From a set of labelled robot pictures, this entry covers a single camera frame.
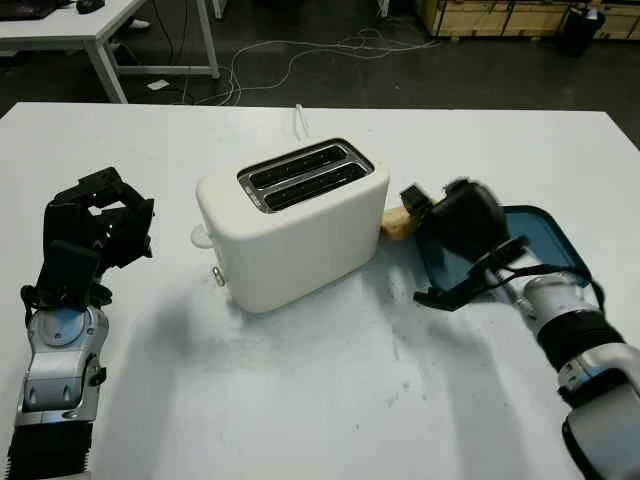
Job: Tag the white toaster lever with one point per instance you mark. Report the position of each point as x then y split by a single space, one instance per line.
200 237

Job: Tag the black computer mouse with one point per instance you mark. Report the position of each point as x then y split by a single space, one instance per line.
90 5

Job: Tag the blue plastic tray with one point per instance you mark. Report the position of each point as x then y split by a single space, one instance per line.
540 235

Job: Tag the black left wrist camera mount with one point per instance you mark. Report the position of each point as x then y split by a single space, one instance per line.
67 275

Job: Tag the black waste bin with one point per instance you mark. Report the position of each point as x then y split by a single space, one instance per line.
580 35

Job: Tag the cream white two-slot toaster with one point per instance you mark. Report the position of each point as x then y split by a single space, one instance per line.
300 240

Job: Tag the black keyboard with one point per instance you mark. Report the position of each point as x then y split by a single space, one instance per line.
25 7

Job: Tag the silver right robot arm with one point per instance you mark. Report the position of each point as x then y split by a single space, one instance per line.
590 360

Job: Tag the white paper scrap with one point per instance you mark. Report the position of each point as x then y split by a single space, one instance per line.
157 84

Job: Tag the brown bread slice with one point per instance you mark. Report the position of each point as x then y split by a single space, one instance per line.
400 225

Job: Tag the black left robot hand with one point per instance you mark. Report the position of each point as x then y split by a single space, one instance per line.
70 220

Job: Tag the white office desk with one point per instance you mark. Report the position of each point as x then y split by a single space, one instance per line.
100 22

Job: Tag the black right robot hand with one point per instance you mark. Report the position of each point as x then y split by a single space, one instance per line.
470 220

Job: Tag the wooden crate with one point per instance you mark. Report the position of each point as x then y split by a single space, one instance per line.
475 20

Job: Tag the chrome toaster dial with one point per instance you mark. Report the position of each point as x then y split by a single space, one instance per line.
217 276

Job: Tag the white shoe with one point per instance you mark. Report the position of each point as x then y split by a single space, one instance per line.
137 23

